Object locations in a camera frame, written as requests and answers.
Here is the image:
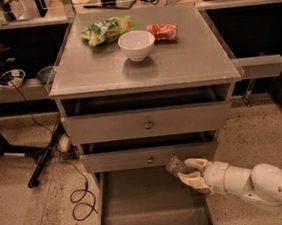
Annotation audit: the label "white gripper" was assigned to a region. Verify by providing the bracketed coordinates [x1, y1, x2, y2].
[178, 158, 229, 194]

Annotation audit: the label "clear plastic water bottle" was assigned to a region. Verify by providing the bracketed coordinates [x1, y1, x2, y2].
[166, 156, 196, 178]

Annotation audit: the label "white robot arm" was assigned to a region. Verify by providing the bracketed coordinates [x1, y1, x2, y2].
[177, 158, 282, 212]

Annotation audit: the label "grey open bottom drawer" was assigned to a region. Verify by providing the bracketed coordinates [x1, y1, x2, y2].
[97, 166, 216, 225]

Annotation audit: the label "grey metal drawer cabinet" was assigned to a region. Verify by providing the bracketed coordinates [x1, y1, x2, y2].
[38, 0, 261, 225]

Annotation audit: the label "grey middle drawer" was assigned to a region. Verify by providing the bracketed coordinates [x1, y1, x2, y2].
[80, 132, 218, 173]

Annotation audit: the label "grey top drawer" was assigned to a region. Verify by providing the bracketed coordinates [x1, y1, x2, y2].
[61, 87, 231, 145]

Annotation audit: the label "white ceramic bowl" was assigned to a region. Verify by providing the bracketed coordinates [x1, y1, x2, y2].
[117, 30, 155, 62]

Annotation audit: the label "orange snack bag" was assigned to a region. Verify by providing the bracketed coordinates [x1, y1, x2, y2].
[146, 23, 178, 41]

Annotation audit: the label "black stand legs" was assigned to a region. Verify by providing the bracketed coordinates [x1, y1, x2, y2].
[0, 104, 72, 193]

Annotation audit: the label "green snack bag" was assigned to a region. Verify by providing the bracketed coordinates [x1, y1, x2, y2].
[79, 15, 137, 47]

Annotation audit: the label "dark small bowl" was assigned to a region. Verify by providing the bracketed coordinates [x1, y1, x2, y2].
[37, 66, 55, 84]

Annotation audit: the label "black monitor base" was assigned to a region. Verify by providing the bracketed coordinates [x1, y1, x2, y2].
[83, 0, 135, 10]

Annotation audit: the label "white bowl with clutter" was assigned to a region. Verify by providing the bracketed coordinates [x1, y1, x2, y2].
[0, 69, 26, 89]

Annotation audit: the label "black floor cable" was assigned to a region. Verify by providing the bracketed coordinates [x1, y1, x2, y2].
[9, 73, 100, 225]

